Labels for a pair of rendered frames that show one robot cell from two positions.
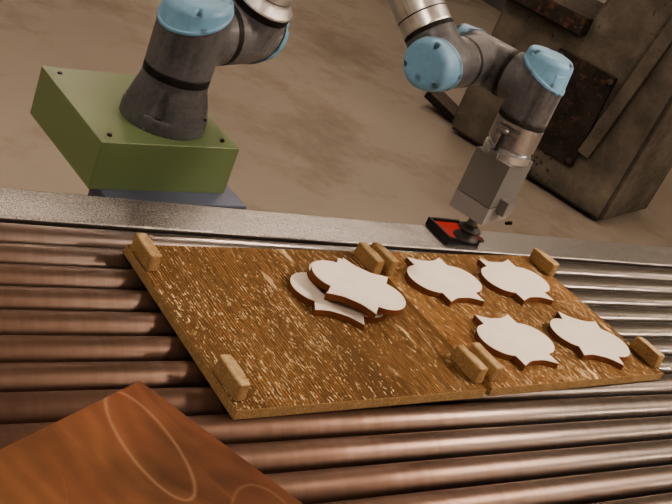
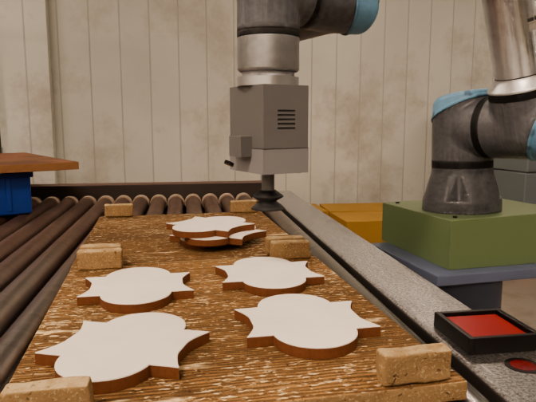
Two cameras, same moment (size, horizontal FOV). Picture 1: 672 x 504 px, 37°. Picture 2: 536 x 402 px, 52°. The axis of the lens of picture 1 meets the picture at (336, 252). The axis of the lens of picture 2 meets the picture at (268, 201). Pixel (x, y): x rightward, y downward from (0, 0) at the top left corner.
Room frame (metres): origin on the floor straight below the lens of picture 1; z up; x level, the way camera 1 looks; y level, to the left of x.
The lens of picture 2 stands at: (1.85, -0.76, 1.14)
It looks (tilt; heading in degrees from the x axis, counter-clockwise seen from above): 8 degrees down; 121
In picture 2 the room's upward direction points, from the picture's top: straight up
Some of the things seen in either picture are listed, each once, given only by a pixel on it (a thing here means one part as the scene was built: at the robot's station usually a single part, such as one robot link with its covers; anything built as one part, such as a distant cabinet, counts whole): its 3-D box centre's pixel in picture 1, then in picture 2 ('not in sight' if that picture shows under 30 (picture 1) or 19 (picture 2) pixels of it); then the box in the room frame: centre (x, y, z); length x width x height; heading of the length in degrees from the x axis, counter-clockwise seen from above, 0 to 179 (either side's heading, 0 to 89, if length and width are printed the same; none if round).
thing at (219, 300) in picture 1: (305, 321); (188, 236); (1.23, 0.00, 0.93); 0.41 x 0.35 x 0.02; 133
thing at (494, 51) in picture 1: (476, 59); (325, 5); (1.53, -0.08, 1.29); 0.11 x 0.11 x 0.08; 64
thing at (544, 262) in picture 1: (543, 261); (414, 364); (1.74, -0.36, 0.95); 0.06 x 0.02 x 0.03; 43
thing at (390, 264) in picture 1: (382, 257); (289, 249); (1.48, -0.07, 0.95); 0.06 x 0.02 x 0.03; 43
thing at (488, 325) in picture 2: (452, 232); (485, 331); (1.77, -0.19, 0.92); 0.06 x 0.06 x 0.01; 40
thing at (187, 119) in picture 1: (170, 93); (461, 184); (1.63, 0.37, 1.01); 0.15 x 0.15 x 0.10
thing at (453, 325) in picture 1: (511, 316); (214, 316); (1.51, -0.31, 0.93); 0.41 x 0.35 x 0.02; 133
